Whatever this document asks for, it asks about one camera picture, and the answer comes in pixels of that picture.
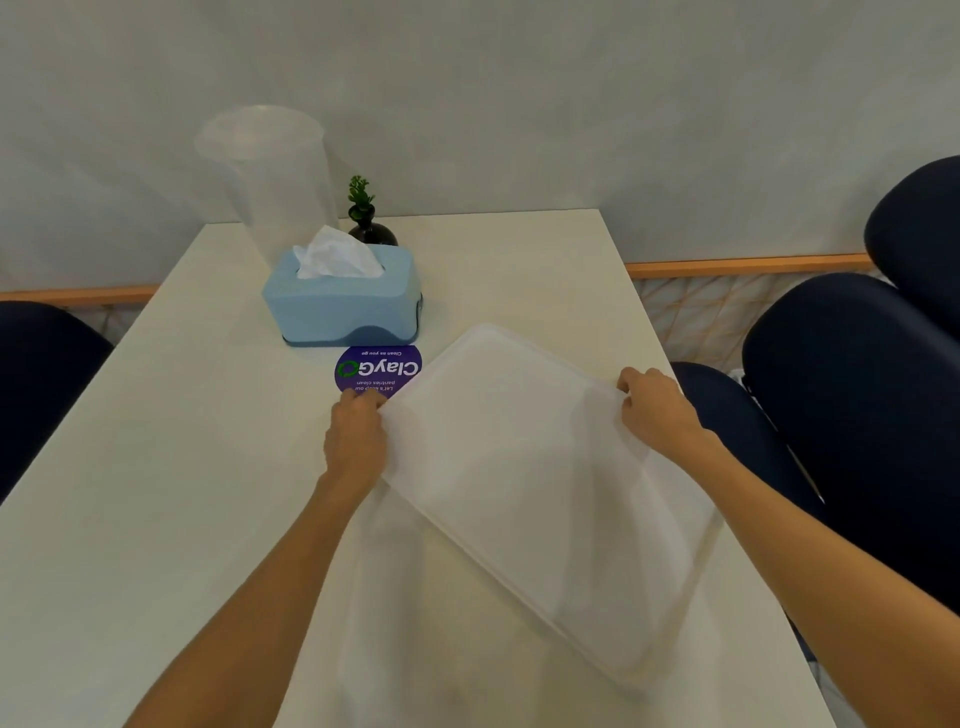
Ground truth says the blue tissue box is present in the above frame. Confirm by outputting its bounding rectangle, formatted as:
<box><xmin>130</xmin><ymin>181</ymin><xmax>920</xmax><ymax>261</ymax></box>
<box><xmin>261</xmin><ymin>243</ymin><xmax>424</xmax><ymax>349</ymax></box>

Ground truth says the person's left forearm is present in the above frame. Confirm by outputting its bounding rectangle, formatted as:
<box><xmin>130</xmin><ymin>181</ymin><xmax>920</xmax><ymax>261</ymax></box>
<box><xmin>122</xmin><ymin>474</ymin><xmax>376</xmax><ymax>728</ymax></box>

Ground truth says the person's left hand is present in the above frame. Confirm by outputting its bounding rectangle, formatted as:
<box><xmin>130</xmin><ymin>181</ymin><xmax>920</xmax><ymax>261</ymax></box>
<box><xmin>322</xmin><ymin>389</ymin><xmax>392</xmax><ymax>498</ymax></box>

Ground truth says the wooden wall rail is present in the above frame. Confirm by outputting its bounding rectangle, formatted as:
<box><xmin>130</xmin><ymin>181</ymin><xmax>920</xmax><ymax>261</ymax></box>
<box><xmin>0</xmin><ymin>252</ymin><xmax>876</xmax><ymax>308</ymax></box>

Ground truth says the translucent plastic container lid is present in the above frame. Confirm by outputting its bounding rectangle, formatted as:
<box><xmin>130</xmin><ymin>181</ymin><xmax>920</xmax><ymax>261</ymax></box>
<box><xmin>377</xmin><ymin>323</ymin><xmax>726</xmax><ymax>693</ymax></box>

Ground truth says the dark blue chair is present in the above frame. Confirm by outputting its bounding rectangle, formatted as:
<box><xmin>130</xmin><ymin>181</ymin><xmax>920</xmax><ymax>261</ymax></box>
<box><xmin>669</xmin><ymin>271</ymin><xmax>960</xmax><ymax>663</ymax></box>
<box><xmin>0</xmin><ymin>300</ymin><xmax>115</xmax><ymax>505</ymax></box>
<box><xmin>864</xmin><ymin>154</ymin><xmax>960</xmax><ymax>340</ymax></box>

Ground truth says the small plant in black vase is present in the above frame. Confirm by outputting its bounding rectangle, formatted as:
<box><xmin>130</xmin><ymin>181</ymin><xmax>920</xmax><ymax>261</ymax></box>
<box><xmin>345</xmin><ymin>174</ymin><xmax>400</xmax><ymax>248</ymax></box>

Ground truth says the person's right forearm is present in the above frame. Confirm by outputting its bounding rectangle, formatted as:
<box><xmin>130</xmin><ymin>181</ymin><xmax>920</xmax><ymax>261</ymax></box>
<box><xmin>676</xmin><ymin>429</ymin><xmax>960</xmax><ymax>728</ymax></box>

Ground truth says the clear plastic pitcher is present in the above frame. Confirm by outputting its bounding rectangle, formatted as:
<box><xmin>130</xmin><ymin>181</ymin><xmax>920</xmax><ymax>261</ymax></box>
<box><xmin>193</xmin><ymin>104</ymin><xmax>340</xmax><ymax>271</ymax></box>

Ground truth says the round purple sticker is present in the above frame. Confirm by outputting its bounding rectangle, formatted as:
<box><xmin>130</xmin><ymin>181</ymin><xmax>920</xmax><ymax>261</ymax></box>
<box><xmin>333</xmin><ymin>344</ymin><xmax>424</xmax><ymax>397</ymax></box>

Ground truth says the person's right hand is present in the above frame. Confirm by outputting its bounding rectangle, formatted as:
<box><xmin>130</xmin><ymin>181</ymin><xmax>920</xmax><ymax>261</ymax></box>
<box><xmin>615</xmin><ymin>366</ymin><xmax>714</xmax><ymax>453</ymax></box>

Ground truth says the white tissue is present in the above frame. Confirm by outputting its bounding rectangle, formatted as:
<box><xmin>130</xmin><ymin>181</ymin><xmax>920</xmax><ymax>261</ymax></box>
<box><xmin>291</xmin><ymin>224</ymin><xmax>387</xmax><ymax>282</ymax></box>

